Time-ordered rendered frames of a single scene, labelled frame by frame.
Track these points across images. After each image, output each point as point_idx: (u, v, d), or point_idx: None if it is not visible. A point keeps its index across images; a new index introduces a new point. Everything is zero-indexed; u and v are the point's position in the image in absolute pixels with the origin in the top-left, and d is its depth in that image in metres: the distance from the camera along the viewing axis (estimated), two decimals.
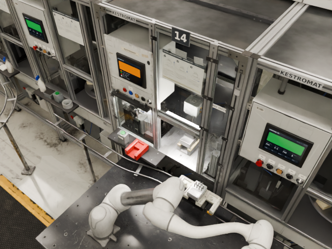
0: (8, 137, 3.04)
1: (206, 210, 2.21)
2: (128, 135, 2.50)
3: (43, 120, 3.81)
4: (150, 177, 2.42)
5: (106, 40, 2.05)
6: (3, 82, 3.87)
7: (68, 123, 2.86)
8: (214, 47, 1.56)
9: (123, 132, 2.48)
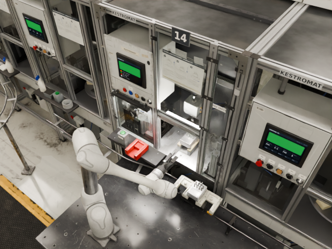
0: (8, 137, 3.04)
1: (206, 210, 2.21)
2: (128, 135, 2.50)
3: (43, 120, 3.81)
4: None
5: (106, 40, 2.05)
6: (3, 82, 3.87)
7: (68, 123, 2.86)
8: (214, 47, 1.56)
9: (123, 132, 2.48)
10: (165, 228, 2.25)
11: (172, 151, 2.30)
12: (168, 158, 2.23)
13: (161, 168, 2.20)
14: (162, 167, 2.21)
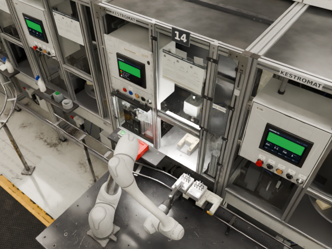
0: (8, 137, 3.04)
1: (206, 210, 2.21)
2: None
3: (43, 120, 3.81)
4: (150, 177, 2.42)
5: (106, 40, 2.05)
6: (3, 82, 3.87)
7: (68, 123, 2.86)
8: (214, 47, 1.56)
9: (123, 132, 2.48)
10: None
11: (178, 185, 2.21)
12: (174, 193, 2.14)
13: (166, 203, 2.12)
14: (167, 203, 2.12)
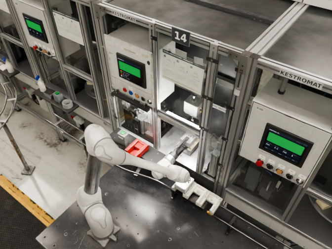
0: (8, 137, 3.04)
1: (206, 210, 2.21)
2: (128, 135, 2.50)
3: (43, 120, 3.81)
4: (150, 177, 2.42)
5: (106, 40, 2.05)
6: (3, 82, 3.87)
7: (68, 123, 2.86)
8: (214, 47, 1.56)
9: (123, 132, 2.48)
10: (165, 228, 2.25)
11: (183, 139, 2.40)
12: (180, 145, 2.32)
13: (173, 153, 2.29)
14: (174, 153, 2.30)
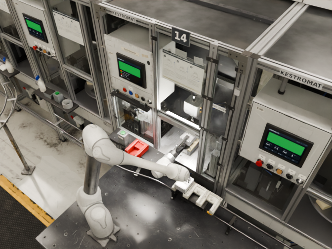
0: (8, 137, 3.04)
1: (206, 210, 2.21)
2: (128, 135, 2.50)
3: (43, 120, 3.81)
4: (150, 177, 2.42)
5: (106, 40, 2.05)
6: (3, 82, 3.87)
7: (68, 123, 2.86)
8: (214, 47, 1.56)
9: (123, 132, 2.48)
10: (165, 228, 2.25)
11: (184, 138, 2.39)
12: (180, 143, 2.31)
13: (173, 152, 2.28)
14: (174, 151, 2.29)
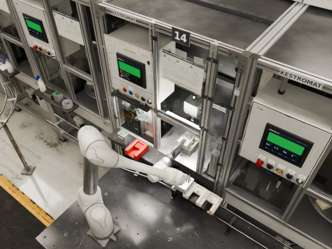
0: (8, 137, 3.04)
1: (206, 210, 2.21)
2: (128, 135, 2.50)
3: (43, 120, 3.81)
4: None
5: (106, 40, 2.05)
6: (3, 82, 3.87)
7: (68, 123, 2.86)
8: (214, 47, 1.56)
9: (123, 132, 2.48)
10: (165, 228, 2.25)
11: (180, 141, 2.36)
12: (177, 147, 2.28)
13: (169, 156, 2.25)
14: (170, 155, 2.26)
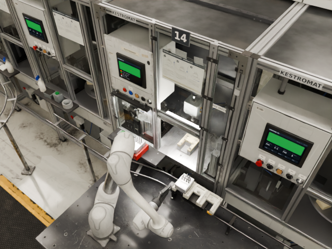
0: (8, 137, 3.04)
1: (206, 210, 2.21)
2: None
3: (43, 120, 3.81)
4: (150, 177, 2.42)
5: (106, 40, 2.05)
6: (3, 82, 3.87)
7: (68, 123, 2.86)
8: (214, 47, 1.56)
9: (123, 132, 2.48)
10: None
11: (168, 185, 2.29)
12: (164, 191, 2.20)
13: (156, 200, 2.16)
14: (157, 200, 2.16)
